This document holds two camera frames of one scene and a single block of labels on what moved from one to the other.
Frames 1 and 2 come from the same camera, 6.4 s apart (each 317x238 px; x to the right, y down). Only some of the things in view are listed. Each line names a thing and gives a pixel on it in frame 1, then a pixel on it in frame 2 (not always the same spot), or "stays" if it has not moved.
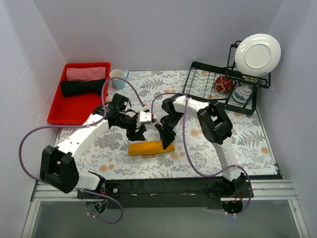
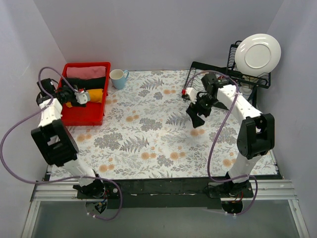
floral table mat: x=193 y=155 stays
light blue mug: x=119 y=84 stays
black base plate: x=159 y=193 stays
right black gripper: x=167 y=129 → x=200 y=107
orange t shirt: x=149 y=147 → x=95 y=95
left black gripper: x=135 y=131 → x=72 y=98
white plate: x=257 y=55 stays
